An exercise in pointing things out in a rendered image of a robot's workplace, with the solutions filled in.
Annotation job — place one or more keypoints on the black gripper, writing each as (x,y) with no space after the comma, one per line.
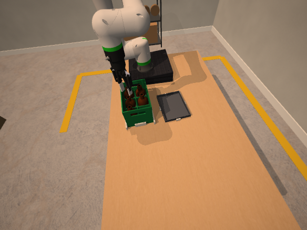
(119,72)

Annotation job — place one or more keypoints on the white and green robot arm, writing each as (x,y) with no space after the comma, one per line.
(112,25)

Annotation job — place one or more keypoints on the green bottle crate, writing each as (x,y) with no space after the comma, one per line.
(144,113)

